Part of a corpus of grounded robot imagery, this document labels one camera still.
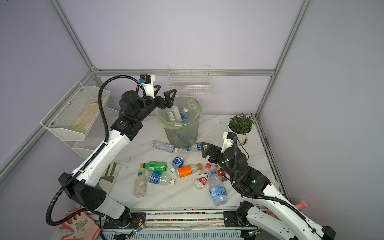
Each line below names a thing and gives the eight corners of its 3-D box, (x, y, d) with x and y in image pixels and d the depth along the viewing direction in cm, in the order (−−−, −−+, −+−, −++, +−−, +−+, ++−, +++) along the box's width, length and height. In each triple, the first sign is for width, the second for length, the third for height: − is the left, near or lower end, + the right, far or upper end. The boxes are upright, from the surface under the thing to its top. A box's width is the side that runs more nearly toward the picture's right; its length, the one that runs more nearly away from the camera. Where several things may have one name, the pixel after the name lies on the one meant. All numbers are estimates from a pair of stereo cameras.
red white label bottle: (193, 186, 85) (193, 183, 81) (200, 173, 90) (200, 170, 86) (203, 191, 83) (203, 188, 80) (209, 177, 88) (209, 174, 85)
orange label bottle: (178, 180, 88) (177, 177, 84) (175, 173, 91) (174, 169, 87) (202, 171, 92) (202, 167, 88) (199, 164, 95) (199, 160, 91)
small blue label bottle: (169, 171, 92) (167, 167, 87) (177, 160, 97) (176, 156, 92) (176, 175, 90) (175, 172, 86) (184, 164, 95) (183, 160, 91)
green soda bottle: (141, 173, 91) (138, 169, 87) (143, 164, 95) (141, 160, 91) (166, 173, 92) (165, 169, 87) (167, 164, 95) (166, 160, 91)
